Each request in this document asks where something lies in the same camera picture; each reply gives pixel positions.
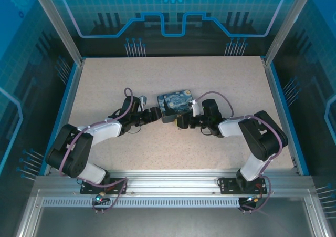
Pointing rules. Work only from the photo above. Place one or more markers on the starry night print tin box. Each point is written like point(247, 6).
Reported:
point(176, 103)

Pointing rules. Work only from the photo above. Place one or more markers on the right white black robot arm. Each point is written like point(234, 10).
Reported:
point(262, 137)

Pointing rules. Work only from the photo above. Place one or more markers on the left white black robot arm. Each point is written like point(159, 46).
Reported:
point(78, 147)

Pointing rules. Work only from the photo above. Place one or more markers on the aluminium mounting rail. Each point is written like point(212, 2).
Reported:
point(170, 180)

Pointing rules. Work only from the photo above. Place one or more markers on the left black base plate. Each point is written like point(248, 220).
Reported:
point(119, 185)

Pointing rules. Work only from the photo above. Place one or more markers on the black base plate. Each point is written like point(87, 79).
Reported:
point(119, 185)
point(228, 185)

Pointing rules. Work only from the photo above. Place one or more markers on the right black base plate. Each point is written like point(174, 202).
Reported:
point(228, 185)

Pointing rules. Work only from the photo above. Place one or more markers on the right aluminium frame post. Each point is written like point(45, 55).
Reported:
point(286, 21)

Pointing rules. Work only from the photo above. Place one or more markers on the aluminium frame post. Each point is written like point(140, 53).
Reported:
point(56, 21)
point(286, 21)

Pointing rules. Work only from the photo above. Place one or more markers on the left aluminium frame post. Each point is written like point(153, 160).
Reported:
point(56, 21)

